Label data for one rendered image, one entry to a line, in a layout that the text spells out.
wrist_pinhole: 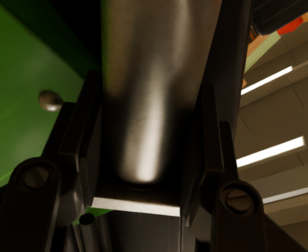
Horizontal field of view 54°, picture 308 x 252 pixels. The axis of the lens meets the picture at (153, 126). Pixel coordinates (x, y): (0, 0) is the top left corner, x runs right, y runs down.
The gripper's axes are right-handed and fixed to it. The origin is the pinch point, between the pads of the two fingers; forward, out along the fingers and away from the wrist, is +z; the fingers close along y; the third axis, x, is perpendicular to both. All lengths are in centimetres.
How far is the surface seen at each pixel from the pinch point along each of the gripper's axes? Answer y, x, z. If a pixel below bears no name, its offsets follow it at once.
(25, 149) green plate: -6.0, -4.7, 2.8
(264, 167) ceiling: 219, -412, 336
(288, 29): 134, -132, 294
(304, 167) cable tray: 153, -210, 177
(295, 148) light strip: 194, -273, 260
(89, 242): -2.7, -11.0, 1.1
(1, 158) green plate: -7.5, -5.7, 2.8
